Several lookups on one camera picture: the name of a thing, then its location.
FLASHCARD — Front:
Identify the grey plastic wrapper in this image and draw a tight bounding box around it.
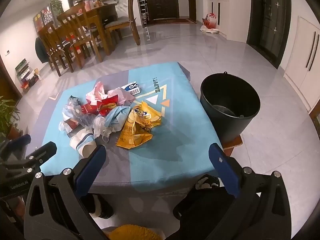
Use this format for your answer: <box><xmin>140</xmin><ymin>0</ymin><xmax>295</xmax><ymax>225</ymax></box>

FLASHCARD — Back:
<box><xmin>66</xmin><ymin>95</ymin><xmax>83</xmax><ymax>113</ymax></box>

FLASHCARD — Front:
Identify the red gold snack wrapper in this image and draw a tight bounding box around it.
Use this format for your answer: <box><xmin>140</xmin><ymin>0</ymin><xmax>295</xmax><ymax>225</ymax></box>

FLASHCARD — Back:
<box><xmin>97</xmin><ymin>97</ymin><xmax>118</xmax><ymax>115</ymax></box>

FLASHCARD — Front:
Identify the person's left foot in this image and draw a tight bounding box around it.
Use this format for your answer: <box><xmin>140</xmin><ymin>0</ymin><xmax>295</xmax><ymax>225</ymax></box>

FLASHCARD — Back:
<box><xmin>86</xmin><ymin>194</ymin><xmax>114</xmax><ymax>219</ymax></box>

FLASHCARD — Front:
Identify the black glass door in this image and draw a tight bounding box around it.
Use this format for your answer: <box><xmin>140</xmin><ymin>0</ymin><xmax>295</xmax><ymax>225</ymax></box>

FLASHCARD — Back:
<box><xmin>246</xmin><ymin>0</ymin><xmax>292</xmax><ymax>69</ymax></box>

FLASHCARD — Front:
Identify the wall poster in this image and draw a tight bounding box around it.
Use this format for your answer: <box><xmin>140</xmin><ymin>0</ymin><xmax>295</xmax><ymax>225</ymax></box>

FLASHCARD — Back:
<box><xmin>33</xmin><ymin>5</ymin><xmax>54</xmax><ymax>32</ymax></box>

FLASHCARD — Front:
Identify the pink plastic wrapper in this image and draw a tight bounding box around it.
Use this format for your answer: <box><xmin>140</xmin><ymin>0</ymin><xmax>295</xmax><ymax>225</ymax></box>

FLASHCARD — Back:
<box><xmin>86</xmin><ymin>81</ymin><xmax>135</xmax><ymax>105</ymax></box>

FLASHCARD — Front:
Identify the red box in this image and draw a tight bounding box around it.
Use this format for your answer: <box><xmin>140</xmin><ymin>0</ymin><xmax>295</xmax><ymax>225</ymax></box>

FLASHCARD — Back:
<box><xmin>60</xmin><ymin>36</ymin><xmax>83</xmax><ymax>53</ymax></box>

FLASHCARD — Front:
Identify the blue grey printed tablecloth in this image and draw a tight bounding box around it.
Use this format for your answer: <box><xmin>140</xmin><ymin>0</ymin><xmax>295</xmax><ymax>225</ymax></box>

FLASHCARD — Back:
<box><xmin>40</xmin><ymin>61</ymin><xmax>220</xmax><ymax>195</ymax></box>

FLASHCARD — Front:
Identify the yellow fluffy clothing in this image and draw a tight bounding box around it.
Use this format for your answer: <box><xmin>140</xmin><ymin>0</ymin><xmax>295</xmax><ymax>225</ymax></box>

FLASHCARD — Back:
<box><xmin>105</xmin><ymin>224</ymin><xmax>163</xmax><ymax>240</ymax></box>

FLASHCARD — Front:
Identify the person's foot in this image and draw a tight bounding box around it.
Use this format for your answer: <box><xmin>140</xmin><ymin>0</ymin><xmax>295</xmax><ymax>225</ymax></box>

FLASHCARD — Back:
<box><xmin>195</xmin><ymin>174</ymin><xmax>220</xmax><ymax>190</ymax></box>
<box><xmin>86</xmin><ymin>194</ymin><xmax>114</xmax><ymax>219</ymax></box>

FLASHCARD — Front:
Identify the person's right foot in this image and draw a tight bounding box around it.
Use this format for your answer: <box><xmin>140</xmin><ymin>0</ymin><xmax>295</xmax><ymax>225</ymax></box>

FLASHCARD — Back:
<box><xmin>195</xmin><ymin>174</ymin><xmax>220</xmax><ymax>190</ymax></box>

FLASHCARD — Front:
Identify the white hallway cabinet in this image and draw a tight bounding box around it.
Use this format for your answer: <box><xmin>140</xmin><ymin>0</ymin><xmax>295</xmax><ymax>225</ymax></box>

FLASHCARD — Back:
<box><xmin>206</xmin><ymin>0</ymin><xmax>250</xmax><ymax>43</ymax></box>

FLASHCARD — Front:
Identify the red gift bag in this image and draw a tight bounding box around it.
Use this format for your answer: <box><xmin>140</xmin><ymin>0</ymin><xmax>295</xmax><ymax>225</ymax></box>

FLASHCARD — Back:
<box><xmin>202</xmin><ymin>12</ymin><xmax>218</xmax><ymax>29</ymax></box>

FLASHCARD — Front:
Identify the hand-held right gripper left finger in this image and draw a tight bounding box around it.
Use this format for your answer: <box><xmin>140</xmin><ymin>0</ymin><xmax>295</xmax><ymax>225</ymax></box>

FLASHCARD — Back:
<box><xmin>24</xmin><ymin>144</ymin><xmax>107</xmax><ymax>240</ymax></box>

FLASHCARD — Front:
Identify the dark brown cigarette pack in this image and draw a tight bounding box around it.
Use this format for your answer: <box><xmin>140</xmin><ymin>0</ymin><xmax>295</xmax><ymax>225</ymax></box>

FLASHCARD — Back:
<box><xmin>64</xmin><ymin>119</ymin><xmax>83</xmax><ymax>137</ymax></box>

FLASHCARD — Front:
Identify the wooden chair grey cushion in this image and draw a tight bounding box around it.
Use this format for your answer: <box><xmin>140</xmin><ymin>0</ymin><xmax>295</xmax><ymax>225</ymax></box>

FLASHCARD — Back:
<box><xmin>104</xmin><ymin>0</ymin><xmax>141</xmax><ymax>46</ymax></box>

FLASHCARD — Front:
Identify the metal shoe rack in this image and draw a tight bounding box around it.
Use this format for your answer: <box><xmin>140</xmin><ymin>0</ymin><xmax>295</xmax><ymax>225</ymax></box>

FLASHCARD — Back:
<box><xmin>139</xmin><ymin>0</ymin><xmax>151</xmax><ymax>40</ymax></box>

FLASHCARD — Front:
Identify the white cloth bag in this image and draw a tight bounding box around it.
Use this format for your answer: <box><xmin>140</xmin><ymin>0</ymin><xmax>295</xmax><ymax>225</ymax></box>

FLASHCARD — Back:
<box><xmin>200</xmin><ymin>25</ymin><xmax>220</xmax><ymax>34</ymax></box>

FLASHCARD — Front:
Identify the dark wooden front door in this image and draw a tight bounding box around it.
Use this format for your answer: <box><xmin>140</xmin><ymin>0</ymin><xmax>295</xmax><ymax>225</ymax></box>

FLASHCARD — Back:
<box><xmin>144</xmin><ymin>0</ymin><xmax>180</xmax><ymax>20</ymax></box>

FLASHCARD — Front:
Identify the black plastic bucket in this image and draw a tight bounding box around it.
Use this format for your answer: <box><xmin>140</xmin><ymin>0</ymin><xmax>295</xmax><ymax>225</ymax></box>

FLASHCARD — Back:
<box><xmin>200</xmin><ymin>72</ymin><xmax>261</xmax><ymax>144</ymax></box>

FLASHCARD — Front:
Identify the wooden dining table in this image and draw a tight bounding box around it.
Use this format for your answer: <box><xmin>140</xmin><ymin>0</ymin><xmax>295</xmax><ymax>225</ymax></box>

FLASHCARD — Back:
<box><xmin>75</xmin><ymin>3</ymin><xmax>118</xmax><ymax>55</ymax></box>

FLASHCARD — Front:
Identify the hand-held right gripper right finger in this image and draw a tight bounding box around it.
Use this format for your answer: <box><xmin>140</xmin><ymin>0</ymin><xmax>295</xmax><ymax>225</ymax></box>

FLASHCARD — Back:
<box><xmin>209</xmin><ymin>143</ymin><xmax>292</xmax><ymax>240</ymax></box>

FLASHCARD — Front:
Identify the blue face mask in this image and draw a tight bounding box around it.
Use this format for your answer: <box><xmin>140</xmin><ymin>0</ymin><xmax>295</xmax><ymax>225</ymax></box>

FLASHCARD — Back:
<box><xmin>104</xmin><ymin>105</ymin><xmax>132</xmax><ymax>132</ymax></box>

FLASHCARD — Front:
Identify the dark jacket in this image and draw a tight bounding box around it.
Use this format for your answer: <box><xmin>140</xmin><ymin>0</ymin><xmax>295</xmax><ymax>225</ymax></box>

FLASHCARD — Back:
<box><xmin>35</xmin><ymin>37</ymin><xmax>49</xmax><ymax>63</ymax></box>

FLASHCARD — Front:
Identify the white wardrobe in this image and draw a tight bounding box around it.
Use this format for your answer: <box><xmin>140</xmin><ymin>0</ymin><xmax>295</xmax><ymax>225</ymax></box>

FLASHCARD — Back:
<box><xmin>284</xmin><ymin>16</ymin><xmax>320</xmax><ymax>110</ymax></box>

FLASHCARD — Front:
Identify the brown doormat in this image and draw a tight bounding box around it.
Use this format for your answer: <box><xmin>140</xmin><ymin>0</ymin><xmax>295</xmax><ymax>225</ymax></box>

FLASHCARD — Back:
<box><xmin>150</xmin><ymin>18</ymin><xmax>197</xmax><ymax>25</ymax></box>

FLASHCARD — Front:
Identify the white blue medicine box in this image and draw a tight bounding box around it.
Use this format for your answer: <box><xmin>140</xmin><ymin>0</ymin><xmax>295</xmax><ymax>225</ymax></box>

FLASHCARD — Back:
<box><xmin>121</xmin><ymin>81</ymin><xmax>143</xmax><ymax>97</ymax></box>

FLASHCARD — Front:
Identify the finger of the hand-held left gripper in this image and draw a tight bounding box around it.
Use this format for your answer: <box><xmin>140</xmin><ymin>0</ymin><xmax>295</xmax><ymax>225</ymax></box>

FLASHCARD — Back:
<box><xmin>4</xmin><ymin>141</ymin><xmax>58</xmax><ymax>179</ymax></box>
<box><xmin>0</xmin><ymin>134</ymin><xmax>32</xmax><ymax>160</ymax></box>

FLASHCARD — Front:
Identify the white blue paper cup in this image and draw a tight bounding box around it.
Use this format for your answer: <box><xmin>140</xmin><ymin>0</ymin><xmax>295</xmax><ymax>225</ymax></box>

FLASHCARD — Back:
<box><xmin>69</xmin><ymin>127</ymin><xmax>97</xmax><ymax>158</ymax></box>

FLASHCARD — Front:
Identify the potted green plant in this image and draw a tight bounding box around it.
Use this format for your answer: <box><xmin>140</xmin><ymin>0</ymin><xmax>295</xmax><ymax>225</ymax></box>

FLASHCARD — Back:
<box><xmin>0</xmin><ymin>96</ymin><xmax>24</xmax><ymax>140</ymax></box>

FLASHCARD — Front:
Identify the yellow snack bag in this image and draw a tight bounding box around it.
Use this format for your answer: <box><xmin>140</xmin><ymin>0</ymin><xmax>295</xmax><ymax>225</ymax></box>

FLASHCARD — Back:
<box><xmin>115</xmin><ymin>101</ymin><xmax>163</xmax><ymax>150</ymax></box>

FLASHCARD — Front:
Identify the stack of boxes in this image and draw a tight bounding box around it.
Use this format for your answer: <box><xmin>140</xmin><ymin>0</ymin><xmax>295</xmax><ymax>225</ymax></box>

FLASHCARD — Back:
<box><xmin>15</xmin><ymin>59</ymin><xmax>42</xmax><ymax>93</ymax></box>

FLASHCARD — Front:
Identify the red cigarette pack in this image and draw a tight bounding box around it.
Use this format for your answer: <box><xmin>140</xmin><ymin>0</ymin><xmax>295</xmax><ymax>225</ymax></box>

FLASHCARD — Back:
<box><xmin>80</xmin><ymin>104</ymin><xmax>98</xmax><ymax>115</ymax></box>

